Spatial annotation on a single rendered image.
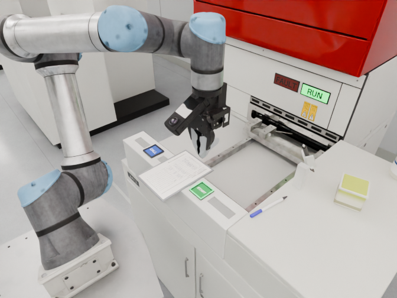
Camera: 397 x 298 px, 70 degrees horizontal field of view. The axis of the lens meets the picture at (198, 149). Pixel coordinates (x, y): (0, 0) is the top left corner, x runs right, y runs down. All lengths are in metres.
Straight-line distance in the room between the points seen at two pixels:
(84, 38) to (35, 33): 0.14
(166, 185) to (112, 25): 0.52
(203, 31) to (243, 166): 0.71
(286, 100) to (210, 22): 0.74
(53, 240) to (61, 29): 0.50
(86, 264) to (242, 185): 0.60
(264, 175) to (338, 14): 0.60
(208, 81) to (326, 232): 0.50
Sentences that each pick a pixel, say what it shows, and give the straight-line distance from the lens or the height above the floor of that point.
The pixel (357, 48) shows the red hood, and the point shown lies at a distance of 1.04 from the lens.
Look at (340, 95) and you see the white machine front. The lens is 1.15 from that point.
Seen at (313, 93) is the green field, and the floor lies 1.10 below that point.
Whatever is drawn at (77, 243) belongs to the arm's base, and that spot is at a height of 0.96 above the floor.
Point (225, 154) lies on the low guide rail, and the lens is 1.20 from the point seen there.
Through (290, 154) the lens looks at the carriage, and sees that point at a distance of 1.21.
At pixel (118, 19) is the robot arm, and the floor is 1.48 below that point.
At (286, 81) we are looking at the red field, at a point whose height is 1.10.
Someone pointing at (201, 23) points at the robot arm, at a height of 1.45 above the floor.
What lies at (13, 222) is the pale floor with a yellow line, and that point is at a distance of 2.39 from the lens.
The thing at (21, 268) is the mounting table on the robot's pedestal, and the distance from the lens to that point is 1.03.
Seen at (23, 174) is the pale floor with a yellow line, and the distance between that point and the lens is 2.76.
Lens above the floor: 1.60
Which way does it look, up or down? 38 degrees down
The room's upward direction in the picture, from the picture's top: straight up
